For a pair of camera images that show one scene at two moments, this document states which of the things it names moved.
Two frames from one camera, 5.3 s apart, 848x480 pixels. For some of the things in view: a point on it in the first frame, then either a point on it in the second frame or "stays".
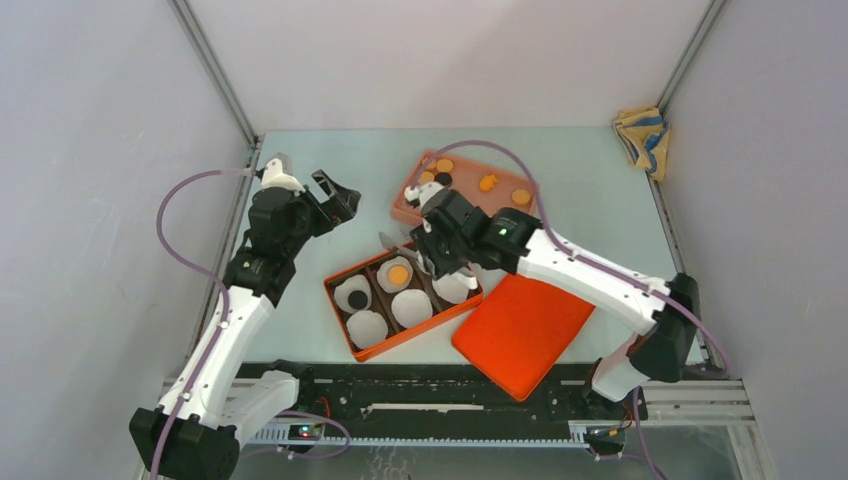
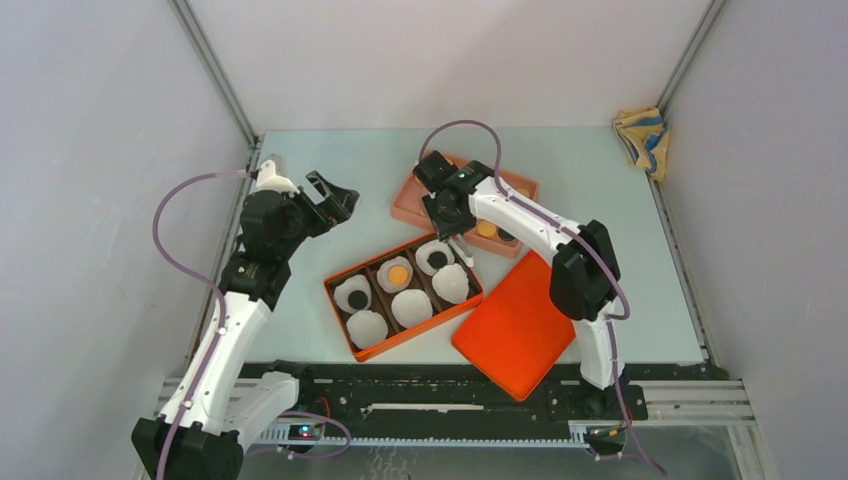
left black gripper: x=340 y=207 stays
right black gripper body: x=433 y=245 to x=448 y=221
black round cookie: x=357 y=299 stays
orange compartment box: x=393 y=297 stays
